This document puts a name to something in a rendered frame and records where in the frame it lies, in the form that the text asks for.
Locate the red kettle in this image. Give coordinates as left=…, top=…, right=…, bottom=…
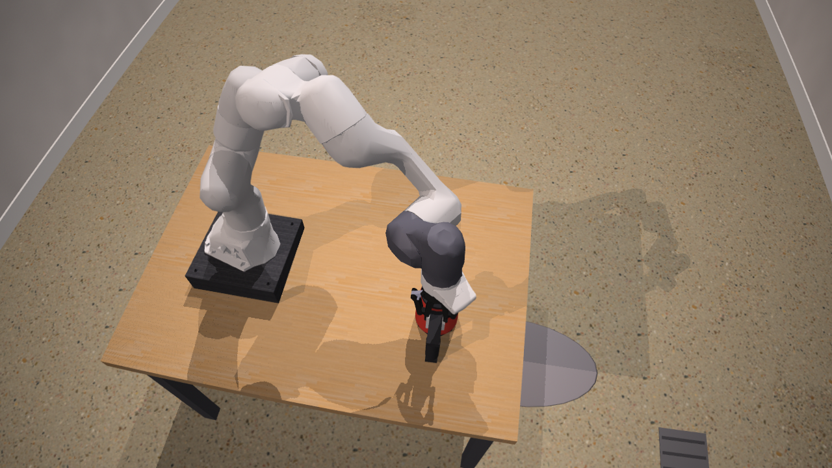
left=415, top=304, right=458, bottom=363

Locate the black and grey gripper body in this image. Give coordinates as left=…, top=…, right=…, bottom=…
left=421, top=287, right=442, bottom=304

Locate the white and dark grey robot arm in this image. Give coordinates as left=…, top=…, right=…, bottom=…
left=200, top=54, right=476, bottom=315

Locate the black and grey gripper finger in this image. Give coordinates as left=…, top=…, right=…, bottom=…
left=411, top=288, right=434, bottom=328
left=441, top=304, right=458, bottom=330

